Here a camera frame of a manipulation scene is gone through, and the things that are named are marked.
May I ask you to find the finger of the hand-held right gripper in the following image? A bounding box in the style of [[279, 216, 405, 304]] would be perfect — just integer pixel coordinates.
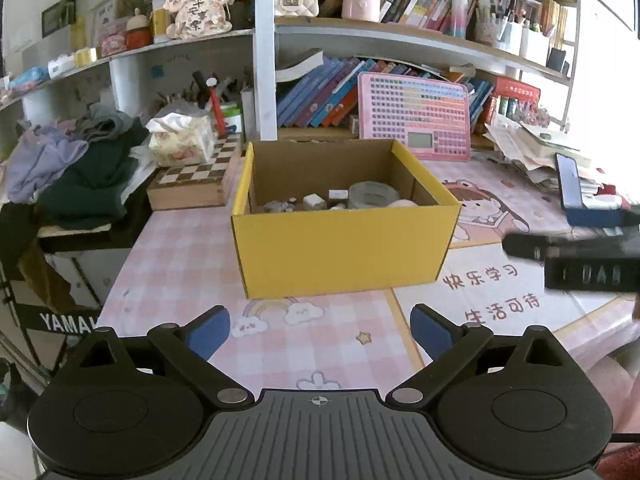
[[562, 205, 640, 228], [502, 232, 640, 292]]

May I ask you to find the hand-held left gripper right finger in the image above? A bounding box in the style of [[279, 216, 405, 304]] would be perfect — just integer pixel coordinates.
[[387, 303, 583, 408]]

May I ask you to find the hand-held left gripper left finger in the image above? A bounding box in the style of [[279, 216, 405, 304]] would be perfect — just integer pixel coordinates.
[[59, 305, 253, 409]]

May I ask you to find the yellow cardboard box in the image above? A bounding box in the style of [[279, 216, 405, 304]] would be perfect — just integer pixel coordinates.
[[231, 139, 462, 300]]

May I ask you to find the clear tape roll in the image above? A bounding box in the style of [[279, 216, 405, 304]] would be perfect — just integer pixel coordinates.
[[347, 180, 401, 209]]

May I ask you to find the white small container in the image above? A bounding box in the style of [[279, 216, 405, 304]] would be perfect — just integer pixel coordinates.
[[47, 55, 76, 78]]

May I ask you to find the red and white pouch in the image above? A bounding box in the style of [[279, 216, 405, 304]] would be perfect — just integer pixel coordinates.
[[597, 185, 631, 206]]

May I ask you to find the black smartphone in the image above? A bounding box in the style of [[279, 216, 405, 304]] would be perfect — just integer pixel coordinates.
[[555, 152, 583, 209]]

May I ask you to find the pile of papers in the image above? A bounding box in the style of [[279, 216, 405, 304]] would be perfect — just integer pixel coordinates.
[[485, 115, 626, 196]]

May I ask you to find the pink clothing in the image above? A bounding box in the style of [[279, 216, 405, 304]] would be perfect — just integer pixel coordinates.
[[590, 345, 640, 480]]

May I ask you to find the wooden chessboard box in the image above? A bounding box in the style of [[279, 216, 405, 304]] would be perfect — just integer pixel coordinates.
[[146, 132, 244, 212]]

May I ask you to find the black keyboard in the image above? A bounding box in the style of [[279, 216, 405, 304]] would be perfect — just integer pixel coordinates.
[[15, 302, 103, 338]]

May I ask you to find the red box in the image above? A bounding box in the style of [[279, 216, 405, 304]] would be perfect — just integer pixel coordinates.
[[492, 76, 542, 106]]

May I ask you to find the white pen holder box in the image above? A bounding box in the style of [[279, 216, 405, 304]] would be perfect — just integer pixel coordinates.
[[520, 27, 551, 66]]

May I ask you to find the floral tissue pack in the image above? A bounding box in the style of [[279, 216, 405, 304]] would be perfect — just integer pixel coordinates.
[[145, 112, 217, 167]]

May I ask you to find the dark green garment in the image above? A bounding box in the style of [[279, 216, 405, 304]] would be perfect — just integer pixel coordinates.
[[37, 120, 151, 231]]

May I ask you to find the green and white cup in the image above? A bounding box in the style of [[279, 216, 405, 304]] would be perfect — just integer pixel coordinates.
[[221, 104, 244, 134]]

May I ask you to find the pink pen cup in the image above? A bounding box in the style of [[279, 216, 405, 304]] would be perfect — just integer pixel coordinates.
[[475, 0, 511, 48]]

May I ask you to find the pink toy laptop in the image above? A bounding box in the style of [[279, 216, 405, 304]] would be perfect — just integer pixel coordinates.
[[356, 72, 472, 162]]

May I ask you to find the red pen with white cap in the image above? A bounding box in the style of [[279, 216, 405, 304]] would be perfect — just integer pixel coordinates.
[[206, 77, 226, 135]]

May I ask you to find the grey garment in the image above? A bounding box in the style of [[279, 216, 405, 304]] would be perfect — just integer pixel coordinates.
[[75, 105, 136, 143]]

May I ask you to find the purple garment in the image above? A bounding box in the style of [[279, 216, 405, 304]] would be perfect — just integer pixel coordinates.
[[5, 125, 90, 203]]

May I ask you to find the pink gradient bottle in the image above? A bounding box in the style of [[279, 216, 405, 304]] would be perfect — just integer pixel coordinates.
[[451, 0, 469, 38]]

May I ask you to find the row of blue books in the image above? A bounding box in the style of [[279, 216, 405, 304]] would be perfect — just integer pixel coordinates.
[[276, 55, 496, 128]]

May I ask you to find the white bookshelf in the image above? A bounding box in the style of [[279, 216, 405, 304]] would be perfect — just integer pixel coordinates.
[[0, 0, 583, 143]]

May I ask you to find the thick dark-cover book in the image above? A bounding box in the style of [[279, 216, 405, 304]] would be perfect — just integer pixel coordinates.
[[276, 49, 324, 82]]

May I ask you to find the red and cream jar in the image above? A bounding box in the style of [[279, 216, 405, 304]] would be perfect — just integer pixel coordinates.
[[125, 8, 152, 51]]

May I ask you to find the blue wipes packet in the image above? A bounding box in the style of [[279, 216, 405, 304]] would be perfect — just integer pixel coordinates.
[[12, 66, 51, 92]]

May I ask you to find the pink decorative plaque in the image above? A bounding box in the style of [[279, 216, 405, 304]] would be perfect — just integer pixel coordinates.
[[164, 0, 236, 41]]

